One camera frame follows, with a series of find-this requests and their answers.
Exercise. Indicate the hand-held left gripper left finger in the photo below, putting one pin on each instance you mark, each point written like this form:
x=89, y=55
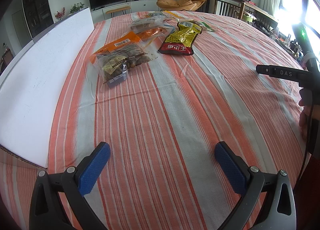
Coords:
x=95, y=167

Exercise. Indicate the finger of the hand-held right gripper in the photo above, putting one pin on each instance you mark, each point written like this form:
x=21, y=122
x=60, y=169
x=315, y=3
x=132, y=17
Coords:
x=275, y=71

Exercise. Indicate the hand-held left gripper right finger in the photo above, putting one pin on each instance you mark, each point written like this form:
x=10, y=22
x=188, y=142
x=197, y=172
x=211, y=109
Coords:
x=230, y=170

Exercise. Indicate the small green white packet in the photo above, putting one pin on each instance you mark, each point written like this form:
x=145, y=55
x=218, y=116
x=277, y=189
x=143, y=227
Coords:
x=207, y=26

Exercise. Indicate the yellow red snack packet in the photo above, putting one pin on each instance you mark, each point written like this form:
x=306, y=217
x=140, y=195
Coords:
x=181, y=38

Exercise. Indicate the white cardboard box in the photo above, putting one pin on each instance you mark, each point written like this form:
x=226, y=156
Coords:
x=37, y=82

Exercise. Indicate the orange clear nut packet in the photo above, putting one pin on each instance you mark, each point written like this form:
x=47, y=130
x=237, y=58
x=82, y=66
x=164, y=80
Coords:
x=120, y=57

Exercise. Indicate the yellow-edged clear snack packet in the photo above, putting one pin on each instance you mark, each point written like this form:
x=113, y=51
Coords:
x=162, y=14

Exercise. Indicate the orange snack packet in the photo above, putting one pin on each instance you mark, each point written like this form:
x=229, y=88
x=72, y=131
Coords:
x=155, y=32

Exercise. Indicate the clear brown snack packet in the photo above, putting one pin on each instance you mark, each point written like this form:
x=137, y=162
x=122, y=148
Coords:
x=146, y=23

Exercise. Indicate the person's right hand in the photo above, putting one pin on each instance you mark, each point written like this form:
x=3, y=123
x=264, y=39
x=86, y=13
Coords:
x=303, y=124

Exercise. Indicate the cluster of bottles and jars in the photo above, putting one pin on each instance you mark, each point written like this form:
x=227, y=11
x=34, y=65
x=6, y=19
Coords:
x=287, y=39

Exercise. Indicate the wooden side desk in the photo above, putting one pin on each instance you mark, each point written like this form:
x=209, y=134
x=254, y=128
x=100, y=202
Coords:
x=262, y=16

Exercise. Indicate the green pot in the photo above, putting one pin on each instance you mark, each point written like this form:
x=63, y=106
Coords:
x=248, y=17

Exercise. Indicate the orange striped tablecloth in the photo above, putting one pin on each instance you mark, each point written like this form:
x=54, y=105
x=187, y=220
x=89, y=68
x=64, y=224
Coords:
x=175, y=119

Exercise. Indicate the dark wooden chair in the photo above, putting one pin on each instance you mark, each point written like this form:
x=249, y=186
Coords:
x=226, y=5

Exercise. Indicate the white TV cabinet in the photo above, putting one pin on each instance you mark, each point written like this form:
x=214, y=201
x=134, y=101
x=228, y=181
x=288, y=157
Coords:
x=142, y=4

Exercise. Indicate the red flower bouquet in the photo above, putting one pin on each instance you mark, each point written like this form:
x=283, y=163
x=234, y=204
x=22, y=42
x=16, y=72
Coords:
x=60, y=14

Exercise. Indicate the wooden stool with metal legs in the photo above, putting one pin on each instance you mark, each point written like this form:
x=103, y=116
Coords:
x=118, y=8

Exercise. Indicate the green plant in vase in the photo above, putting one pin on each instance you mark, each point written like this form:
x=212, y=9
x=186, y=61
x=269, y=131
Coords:
x=76, y=7

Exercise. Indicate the dark glass bookcase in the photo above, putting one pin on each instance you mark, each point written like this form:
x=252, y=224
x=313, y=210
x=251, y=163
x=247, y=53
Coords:
x=37, y=7

